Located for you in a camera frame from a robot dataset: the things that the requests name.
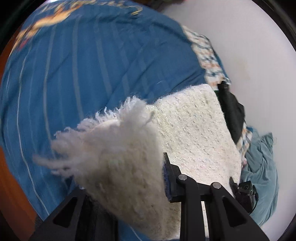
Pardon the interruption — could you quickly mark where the plaid checkered quilt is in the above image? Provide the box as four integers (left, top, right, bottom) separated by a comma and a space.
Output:
181, 26, 231, 90

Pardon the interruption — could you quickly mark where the blue striped bed sheet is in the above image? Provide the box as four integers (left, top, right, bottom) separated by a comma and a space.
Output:
1, 1, 205, 220

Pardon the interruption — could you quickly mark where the teal velvet blanket pile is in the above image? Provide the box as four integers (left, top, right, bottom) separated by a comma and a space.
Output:
240, 128, 279, 226

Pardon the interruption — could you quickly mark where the white tweed jacket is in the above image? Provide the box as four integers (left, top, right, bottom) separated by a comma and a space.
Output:
33, 84, 241, 240

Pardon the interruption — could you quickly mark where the black folded garment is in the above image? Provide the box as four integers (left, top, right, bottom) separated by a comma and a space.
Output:
216, 81, 245, 144

